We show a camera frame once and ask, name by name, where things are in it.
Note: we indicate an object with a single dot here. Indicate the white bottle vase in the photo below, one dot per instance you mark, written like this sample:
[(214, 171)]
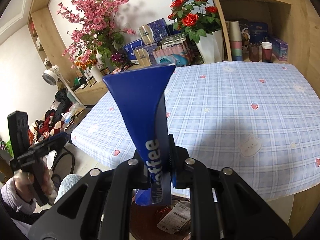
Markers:
[(95, 73)]

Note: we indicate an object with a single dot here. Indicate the silver blue gift box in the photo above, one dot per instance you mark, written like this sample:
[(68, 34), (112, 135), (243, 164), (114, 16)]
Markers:
[(152, 31), (143, 55)]

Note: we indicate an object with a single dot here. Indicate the row of small brown bottles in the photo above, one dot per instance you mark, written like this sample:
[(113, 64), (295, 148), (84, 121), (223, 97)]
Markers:
[(87, 80)]

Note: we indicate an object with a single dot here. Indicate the white printed blister card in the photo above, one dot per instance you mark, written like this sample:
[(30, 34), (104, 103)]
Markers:
[(175, 217)]

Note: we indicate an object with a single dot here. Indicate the stack of pastel paper cups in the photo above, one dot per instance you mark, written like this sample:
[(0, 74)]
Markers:
[(235, 42)]

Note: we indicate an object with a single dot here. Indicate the black printed pack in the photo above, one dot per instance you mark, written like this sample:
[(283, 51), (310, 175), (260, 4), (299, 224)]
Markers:
[(173, 40)]

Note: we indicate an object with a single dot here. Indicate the person's left forearm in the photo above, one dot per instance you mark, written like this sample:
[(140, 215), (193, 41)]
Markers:
[(12, 198)]

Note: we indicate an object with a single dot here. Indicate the blue carton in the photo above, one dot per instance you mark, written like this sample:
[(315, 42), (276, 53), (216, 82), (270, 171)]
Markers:
[(130, 50)]

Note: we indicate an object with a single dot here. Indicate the light blue fluffy cushion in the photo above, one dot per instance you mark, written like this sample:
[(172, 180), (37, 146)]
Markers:
[(67, 185)]

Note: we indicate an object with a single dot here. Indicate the pink blossom arrangement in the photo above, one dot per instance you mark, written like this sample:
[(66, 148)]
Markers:
[(95, 17)]

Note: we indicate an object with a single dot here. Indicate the dark red trash bin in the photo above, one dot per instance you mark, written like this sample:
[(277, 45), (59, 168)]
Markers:
[(142, 220)]

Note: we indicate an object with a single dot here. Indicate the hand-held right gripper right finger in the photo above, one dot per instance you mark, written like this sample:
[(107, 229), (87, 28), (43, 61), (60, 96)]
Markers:
[(173, 155)]

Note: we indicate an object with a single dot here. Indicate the black round frame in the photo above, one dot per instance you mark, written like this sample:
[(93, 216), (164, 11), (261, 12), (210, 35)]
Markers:
[(72, 160)]

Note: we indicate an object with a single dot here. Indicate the red rose plant white pot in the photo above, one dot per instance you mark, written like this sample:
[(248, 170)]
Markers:
[(210, 47)]

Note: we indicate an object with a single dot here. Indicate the red soda can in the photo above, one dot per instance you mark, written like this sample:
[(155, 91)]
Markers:
[(163, 211)]

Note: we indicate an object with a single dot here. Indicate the person's left hand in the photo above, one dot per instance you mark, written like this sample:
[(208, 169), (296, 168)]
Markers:
[(22, 183)]

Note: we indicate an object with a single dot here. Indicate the dark blue cartoon box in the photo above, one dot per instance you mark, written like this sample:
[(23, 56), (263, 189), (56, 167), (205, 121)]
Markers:
[(257, 32)]

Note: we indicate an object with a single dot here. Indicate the gold box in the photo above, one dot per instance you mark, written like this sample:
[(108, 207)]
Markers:
[(78, 112)]

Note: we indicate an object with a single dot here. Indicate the purple flowers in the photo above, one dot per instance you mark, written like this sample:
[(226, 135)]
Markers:
[(118, 58)]

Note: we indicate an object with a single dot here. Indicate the pink teal snack bag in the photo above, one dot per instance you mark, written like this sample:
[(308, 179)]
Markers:
[(172, 57)]

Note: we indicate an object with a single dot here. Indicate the brown cup with white cup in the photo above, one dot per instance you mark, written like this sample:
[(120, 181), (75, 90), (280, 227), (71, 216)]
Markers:
[(267, 53)]

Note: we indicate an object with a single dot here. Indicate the white fan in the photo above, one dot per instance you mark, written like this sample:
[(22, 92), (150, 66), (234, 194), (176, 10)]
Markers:
[(50, 76)]

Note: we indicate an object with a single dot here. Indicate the wooden wall shelves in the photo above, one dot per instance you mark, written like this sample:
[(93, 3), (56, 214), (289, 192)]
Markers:
[(47, 30)]

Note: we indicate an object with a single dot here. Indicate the pile of clothes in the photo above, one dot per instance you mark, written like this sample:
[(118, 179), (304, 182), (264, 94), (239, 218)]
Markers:
[(57, 112)]

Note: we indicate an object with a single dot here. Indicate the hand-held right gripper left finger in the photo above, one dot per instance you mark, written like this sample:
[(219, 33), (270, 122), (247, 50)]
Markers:
[(130, 175)]

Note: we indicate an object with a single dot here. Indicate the brown translucent cup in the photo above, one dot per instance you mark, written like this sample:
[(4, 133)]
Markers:
[(253, 53)]

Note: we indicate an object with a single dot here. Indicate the dark blue coffee box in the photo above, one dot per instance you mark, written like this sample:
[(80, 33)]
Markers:
[(135, 100)]

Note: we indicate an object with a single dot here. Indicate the orange flowers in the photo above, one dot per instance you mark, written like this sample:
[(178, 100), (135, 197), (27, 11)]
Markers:
[(85, 63)]

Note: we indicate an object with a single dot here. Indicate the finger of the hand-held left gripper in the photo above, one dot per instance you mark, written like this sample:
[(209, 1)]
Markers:
[(56, 138)]

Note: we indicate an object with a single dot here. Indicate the purple box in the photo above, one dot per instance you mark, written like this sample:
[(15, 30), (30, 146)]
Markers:
[(278, 48)]

